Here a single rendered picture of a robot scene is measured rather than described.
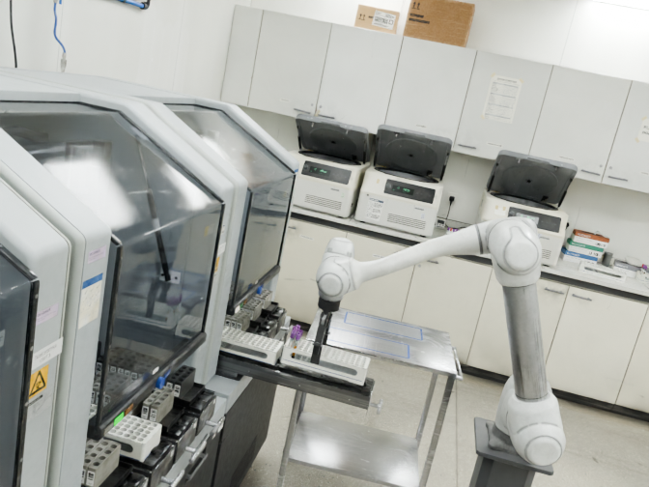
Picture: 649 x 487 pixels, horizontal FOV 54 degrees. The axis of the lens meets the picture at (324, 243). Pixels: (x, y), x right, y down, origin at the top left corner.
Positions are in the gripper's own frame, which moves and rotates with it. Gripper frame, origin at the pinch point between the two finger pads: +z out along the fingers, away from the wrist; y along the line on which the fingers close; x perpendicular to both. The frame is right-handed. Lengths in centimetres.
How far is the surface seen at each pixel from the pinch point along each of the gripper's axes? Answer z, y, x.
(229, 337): 2.4, -2.9, 31.8
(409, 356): 6.8, 34.2, -32.0
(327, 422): 61, 63, -4
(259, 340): 2.2, 0.9, 21.8
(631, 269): -6, 263, -174
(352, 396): 9.6, -6.9, -15.4
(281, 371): 8.3, -5.7, 10.6
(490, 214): -26, 232, -67
